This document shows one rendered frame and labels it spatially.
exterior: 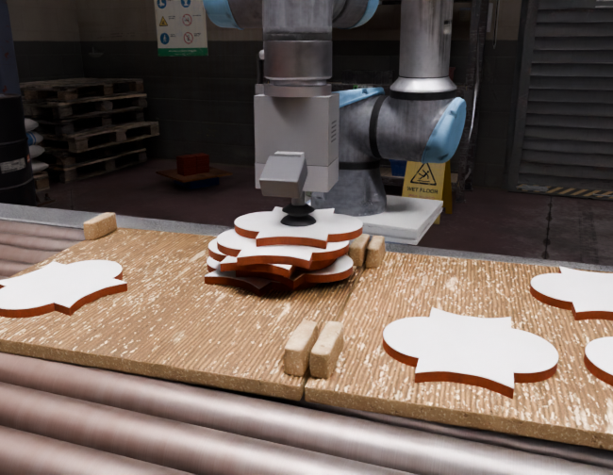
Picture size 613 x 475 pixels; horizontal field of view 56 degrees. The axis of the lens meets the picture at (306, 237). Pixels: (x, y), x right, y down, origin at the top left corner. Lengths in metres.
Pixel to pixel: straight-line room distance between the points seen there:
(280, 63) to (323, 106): 0.06
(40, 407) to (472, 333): 0.39
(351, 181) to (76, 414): 0.71
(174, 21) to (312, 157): 5.82
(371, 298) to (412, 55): 0.51
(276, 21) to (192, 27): 5.68
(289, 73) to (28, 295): 0.37
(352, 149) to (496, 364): 0.64
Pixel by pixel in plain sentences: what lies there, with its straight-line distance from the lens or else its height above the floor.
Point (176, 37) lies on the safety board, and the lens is 6.42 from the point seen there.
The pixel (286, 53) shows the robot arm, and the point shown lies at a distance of 0.63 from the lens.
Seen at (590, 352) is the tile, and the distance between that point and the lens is 0.58.
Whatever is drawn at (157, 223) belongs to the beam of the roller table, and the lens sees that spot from 1.02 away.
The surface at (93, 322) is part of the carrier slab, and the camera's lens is 0.63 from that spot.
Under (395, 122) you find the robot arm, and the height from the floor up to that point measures 1.08.
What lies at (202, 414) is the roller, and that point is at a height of 0.91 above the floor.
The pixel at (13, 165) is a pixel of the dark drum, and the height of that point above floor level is 0.44.
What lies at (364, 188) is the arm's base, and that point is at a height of 0.95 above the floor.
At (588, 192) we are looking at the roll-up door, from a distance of 5.35.
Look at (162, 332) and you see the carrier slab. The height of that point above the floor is 0.94.
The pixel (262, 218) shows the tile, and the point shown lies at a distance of 0.71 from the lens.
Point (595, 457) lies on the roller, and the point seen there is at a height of 0.91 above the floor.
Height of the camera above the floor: 1.20
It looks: 18 degrees down
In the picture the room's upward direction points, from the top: straight up
